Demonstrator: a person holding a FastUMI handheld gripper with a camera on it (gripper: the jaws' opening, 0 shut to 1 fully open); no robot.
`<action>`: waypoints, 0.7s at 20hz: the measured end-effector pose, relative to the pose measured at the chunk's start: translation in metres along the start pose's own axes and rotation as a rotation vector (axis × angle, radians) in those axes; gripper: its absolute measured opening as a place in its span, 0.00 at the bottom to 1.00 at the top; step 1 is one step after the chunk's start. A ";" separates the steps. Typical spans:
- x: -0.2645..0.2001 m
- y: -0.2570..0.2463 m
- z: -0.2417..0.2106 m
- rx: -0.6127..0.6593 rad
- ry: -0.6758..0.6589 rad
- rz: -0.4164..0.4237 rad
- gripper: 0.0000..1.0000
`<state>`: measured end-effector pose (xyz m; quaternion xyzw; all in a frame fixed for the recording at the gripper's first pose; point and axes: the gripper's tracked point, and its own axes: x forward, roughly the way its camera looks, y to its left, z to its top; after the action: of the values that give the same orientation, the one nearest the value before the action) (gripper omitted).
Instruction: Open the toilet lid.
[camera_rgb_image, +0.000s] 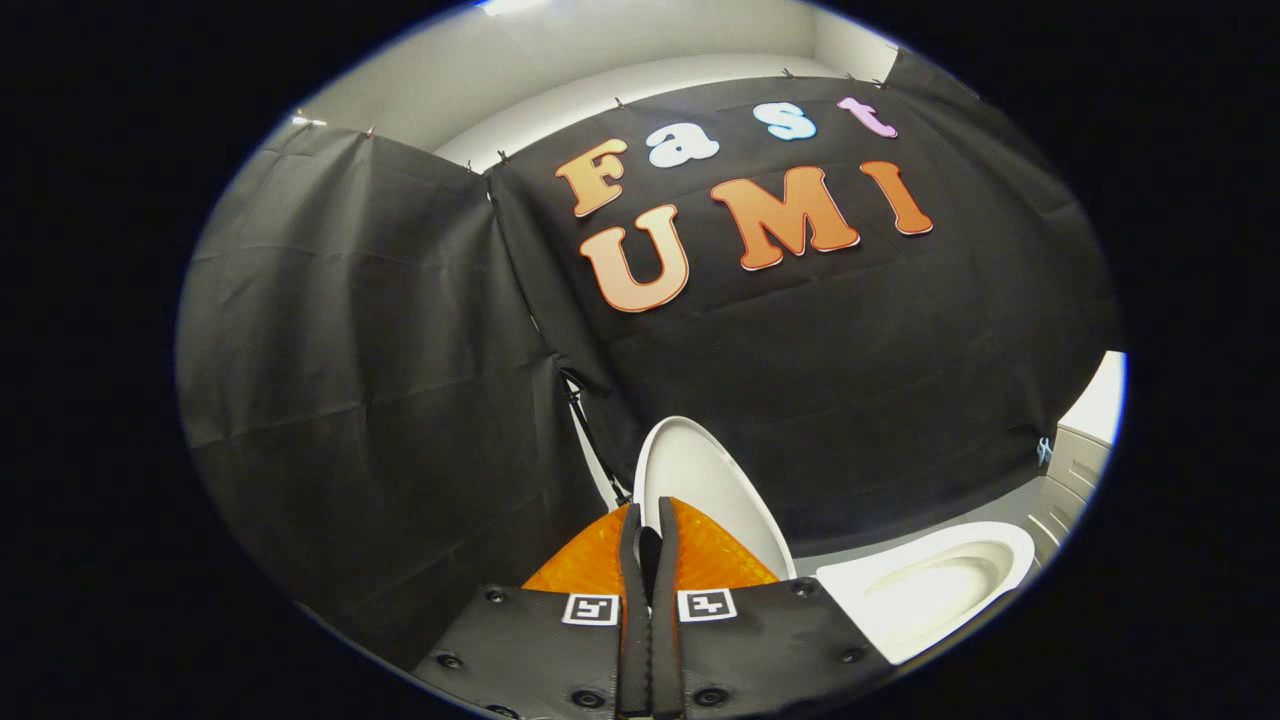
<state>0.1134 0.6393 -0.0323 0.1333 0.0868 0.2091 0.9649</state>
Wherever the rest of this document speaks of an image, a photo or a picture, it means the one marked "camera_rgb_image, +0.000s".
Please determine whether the white toilet lid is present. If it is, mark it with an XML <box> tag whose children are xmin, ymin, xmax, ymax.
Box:
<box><xmin>633</xmin><ymin>415</ymin><xmax>798</xmax><ymax>581</ymax></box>

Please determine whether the white drawer cabinet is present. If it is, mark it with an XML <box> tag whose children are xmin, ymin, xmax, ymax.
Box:
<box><xmin>1030</xmin><ymin>350</ymin><xmax>1129</xmax><ymax>566</ymax></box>

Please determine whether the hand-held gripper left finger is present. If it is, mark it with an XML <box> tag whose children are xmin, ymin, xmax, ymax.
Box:
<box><xmin>412</xmin><ymin>498</ymin><xmax>651</xmax><ymax>719</ymax></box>

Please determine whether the white toilet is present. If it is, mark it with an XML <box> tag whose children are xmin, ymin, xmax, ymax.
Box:
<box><xmin>795</xmin><ymin>520</ymin><xmax>1038</xmax><ymax>666</ymax></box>

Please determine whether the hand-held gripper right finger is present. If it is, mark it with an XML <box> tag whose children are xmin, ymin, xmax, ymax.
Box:
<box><xmin>650</xmin><ymin>497</ymin><xmax>896</xmax><ymax>719</ymax></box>

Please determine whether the black backdrop cloth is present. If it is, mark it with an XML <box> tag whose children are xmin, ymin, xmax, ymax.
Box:
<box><xmin>175</xmin><ymin>45</ymin><xmax>1126</xmax><ymax>671</ymax></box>

